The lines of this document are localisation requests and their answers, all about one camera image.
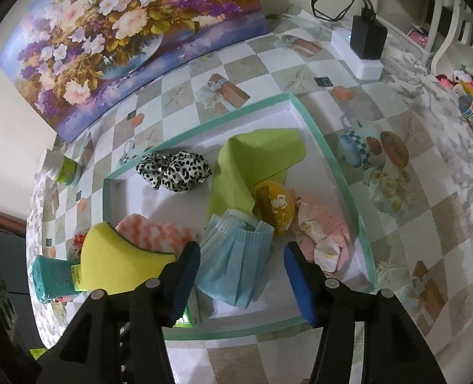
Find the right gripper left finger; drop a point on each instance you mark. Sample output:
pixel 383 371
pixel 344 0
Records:
pixel 119 338

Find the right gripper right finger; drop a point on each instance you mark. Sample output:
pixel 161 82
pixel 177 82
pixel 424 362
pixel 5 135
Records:
pixel 395 351

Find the yellow sponge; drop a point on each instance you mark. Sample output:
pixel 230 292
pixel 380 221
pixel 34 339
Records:
pixel 111 263

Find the green tissue pack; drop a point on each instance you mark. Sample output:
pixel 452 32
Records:
pixel 199 308

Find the pink white zigzag towel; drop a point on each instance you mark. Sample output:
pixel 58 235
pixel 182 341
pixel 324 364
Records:
pixel 154 236

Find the pink floral cloth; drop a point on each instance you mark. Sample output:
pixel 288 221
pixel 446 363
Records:
pixel 321 233

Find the blue face masks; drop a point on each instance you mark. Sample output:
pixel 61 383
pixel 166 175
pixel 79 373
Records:
pixel 234 250

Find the black white leopard scrunchie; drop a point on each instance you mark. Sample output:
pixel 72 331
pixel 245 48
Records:
pixel 177 172

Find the yellow round pouch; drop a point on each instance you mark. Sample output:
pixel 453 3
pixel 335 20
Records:
pixel 275 206

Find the green microfiber cloth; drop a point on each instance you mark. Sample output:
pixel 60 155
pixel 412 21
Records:
pixel 247 159

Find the teal plastic toy box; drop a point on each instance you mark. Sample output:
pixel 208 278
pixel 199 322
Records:
pixel 52 279

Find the patterned plastic table cover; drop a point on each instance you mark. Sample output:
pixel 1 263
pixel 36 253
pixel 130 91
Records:
pixel 400 183

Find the dark cabinet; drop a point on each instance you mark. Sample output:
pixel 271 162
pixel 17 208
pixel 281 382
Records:
pixel 13 270

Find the white green pill bottle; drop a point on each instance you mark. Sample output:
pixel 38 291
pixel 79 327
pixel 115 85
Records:
pixel 61 169

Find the grey floral tablecloth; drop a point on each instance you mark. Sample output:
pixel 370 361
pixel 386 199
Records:
pixel 438 112

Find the white power strip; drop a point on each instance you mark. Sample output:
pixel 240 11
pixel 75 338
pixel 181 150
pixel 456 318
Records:
pixel 365 70

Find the floral painting canvas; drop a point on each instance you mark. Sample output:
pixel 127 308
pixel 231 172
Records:
pixel 72 60

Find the black power adapter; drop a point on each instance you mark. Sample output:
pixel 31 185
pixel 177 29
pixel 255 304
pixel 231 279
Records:
pixel 368 35

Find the white chair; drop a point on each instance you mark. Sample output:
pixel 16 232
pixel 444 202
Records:
pixel 438 32

